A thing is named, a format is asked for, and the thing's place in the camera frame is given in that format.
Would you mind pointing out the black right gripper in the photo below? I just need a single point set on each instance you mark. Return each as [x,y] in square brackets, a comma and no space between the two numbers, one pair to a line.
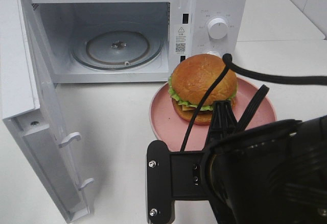
[249,170]

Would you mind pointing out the burger with lettuce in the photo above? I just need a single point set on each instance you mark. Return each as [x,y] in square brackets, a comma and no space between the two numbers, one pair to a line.
[191,79]

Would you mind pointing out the pink round plate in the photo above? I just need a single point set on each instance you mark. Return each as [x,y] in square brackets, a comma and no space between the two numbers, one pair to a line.
[170,128]

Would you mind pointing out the white microwave door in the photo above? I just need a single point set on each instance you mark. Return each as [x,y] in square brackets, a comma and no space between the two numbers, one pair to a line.
[31,110]

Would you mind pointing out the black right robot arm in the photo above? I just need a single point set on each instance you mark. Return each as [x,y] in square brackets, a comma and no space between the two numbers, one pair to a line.
[312,173]

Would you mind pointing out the lower white timer knob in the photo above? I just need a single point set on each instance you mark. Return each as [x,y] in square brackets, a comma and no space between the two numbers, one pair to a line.
[215,53]

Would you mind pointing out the upper white power knob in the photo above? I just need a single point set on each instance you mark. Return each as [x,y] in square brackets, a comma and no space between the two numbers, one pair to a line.
[217,28]

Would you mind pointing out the glass microwave turntable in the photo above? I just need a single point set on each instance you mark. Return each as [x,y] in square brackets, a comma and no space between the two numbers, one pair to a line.
[118,46]

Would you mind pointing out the white microwave oven body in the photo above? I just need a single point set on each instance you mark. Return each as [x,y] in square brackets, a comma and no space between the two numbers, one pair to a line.
[185,21]

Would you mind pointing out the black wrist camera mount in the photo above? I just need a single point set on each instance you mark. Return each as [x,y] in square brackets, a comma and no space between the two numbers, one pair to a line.
[172,176]

